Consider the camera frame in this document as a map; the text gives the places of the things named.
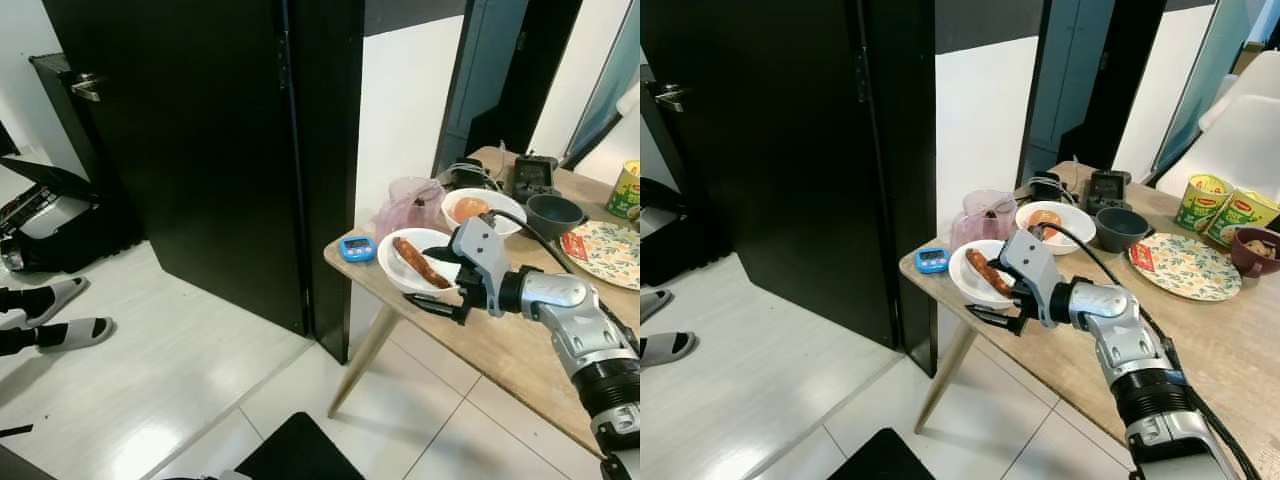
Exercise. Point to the pink plastic jug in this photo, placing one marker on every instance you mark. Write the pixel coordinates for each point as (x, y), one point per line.
(405, 212)
(978, 222)

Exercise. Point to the maroon bowl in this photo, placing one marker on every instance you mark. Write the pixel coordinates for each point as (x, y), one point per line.
(1258, 255)

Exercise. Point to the white bowl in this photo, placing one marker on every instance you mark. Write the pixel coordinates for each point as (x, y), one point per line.
(500, 208)
(1075, 222)

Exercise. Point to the dark grey bowl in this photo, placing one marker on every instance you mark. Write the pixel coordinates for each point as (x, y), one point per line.
(1122, 228)
(555, 215)

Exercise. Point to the floral plate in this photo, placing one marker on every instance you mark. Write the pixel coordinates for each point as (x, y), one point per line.
(612, 255)
(1190, 268)

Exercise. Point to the light grey right wrist camera mount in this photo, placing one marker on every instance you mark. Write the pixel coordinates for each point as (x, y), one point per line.
(1028, 252)
(478, 240)

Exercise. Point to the black door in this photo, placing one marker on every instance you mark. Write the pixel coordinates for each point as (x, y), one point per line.
(780, 150)
(200, 150)

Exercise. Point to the white chair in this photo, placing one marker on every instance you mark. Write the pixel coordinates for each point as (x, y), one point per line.
(618, 145)
(1225, 140)

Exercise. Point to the black floor mat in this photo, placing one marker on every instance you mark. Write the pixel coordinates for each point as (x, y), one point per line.
(880, 460)
(300, 450)

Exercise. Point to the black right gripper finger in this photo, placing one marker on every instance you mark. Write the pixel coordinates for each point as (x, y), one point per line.
(1000, 318)
(445, 305)
(1014, 285)
(448, 272)

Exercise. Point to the orange food piece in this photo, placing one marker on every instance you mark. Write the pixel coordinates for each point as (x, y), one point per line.
(472, 209)
(1046, 221)

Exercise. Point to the blue digital timer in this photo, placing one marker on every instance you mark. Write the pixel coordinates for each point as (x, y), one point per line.
(357, 249)
(932, 260)

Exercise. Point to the white plate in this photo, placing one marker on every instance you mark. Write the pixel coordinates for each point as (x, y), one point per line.
(962, 285)
(395, 275)

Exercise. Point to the black charger box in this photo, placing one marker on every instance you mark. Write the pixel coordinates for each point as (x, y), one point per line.
(1046, 188)
(468, 177)

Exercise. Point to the open black case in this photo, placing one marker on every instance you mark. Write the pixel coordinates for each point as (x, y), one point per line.
(45, 215)

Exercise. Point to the black handheld device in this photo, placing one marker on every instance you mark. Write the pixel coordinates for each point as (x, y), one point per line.
(1108, 192)
(535, 180)

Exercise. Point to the brown sausage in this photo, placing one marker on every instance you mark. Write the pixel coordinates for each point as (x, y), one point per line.
(988, 272)
(418, 262)

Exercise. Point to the teal glass panel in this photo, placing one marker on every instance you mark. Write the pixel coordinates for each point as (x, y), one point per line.
(1200, 80)
(612, 80)

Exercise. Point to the red packet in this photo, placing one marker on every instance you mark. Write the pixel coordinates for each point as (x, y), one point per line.
(576, 247)
(1143, 258)

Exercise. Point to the wooden table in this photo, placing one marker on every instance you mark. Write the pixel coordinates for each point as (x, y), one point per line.
(470, 352)
(1030, 368)

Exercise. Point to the blue grey door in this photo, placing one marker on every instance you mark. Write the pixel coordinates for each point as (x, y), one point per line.
(1065, 80)
(490, 70)

